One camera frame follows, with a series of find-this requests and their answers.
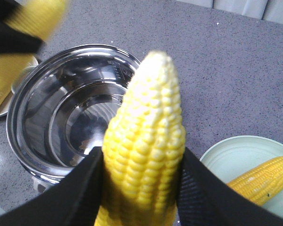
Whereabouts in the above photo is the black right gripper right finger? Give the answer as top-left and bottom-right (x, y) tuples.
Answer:
(178, 148), (283, 226)

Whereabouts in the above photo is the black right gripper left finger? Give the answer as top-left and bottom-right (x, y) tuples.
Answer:
(0, 147), (103, 226)

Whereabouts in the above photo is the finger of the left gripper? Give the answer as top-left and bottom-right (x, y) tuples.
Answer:
(0, 0), (43, 54)

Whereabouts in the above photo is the corn cob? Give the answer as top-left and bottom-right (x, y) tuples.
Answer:
(95, 51), (186, 226)
(0, 0), (69, 105)
(227, 156), (283, 206)

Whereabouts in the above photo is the light green plate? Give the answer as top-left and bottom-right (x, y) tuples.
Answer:
(200, 135), (283, 221)

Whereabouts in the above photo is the white plate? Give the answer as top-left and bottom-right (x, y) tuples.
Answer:
(0, 56), (41, 117)

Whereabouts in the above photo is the green electric cooking pot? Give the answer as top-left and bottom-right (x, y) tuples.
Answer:
(7, 44), (140, 192)

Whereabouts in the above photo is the grey curtain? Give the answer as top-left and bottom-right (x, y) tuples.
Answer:
(184, 0), (283, 24)

